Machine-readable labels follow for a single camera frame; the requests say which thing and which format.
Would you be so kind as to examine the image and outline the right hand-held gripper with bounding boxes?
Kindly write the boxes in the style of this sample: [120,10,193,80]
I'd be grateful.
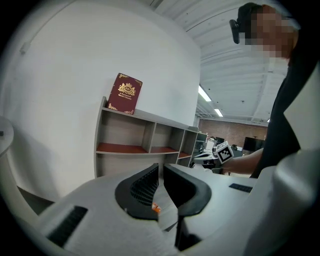
[212,140,235,165]

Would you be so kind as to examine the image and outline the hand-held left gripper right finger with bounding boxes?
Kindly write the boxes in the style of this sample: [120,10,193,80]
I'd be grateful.
[163,163,213,252]

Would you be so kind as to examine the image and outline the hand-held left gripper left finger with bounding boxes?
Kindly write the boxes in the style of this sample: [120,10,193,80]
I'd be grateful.
[114,162,160,222]

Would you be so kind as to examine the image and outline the grey wooden shelf desk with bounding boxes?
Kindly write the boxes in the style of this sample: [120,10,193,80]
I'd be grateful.
[94,95,200,179]

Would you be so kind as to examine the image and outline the person's right forearm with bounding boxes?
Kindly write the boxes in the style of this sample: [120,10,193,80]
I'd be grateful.
[220,147,265,176]

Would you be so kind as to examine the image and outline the black computer monitor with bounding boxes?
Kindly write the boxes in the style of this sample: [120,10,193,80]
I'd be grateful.
[243,136,266,152]

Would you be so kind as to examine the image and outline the person's torso in black shirt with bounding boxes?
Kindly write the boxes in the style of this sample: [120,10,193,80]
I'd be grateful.
[249,24,320,180]

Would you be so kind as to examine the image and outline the dark red hardcover book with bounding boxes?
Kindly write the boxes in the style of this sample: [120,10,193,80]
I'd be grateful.
[106,72,144,116]

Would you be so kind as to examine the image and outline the person's head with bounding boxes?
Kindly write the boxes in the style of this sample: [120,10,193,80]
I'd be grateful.
[236,2,300,60]

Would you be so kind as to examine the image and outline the black head-worn camera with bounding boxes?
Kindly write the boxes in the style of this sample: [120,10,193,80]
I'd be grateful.
[229,19,242,45]

